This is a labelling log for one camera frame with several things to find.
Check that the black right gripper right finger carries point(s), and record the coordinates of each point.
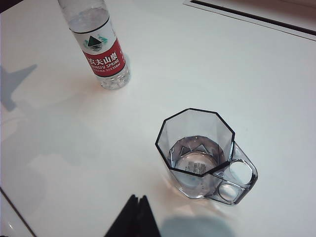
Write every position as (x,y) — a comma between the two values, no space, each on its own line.
(148,222)

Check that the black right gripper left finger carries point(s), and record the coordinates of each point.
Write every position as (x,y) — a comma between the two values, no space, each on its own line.
(127,222)

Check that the red label mineral water bottle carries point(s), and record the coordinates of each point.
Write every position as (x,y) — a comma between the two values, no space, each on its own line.
(103,61)

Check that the grey transparent plastic mug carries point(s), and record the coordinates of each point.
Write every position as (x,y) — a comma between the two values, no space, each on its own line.
(197,148)

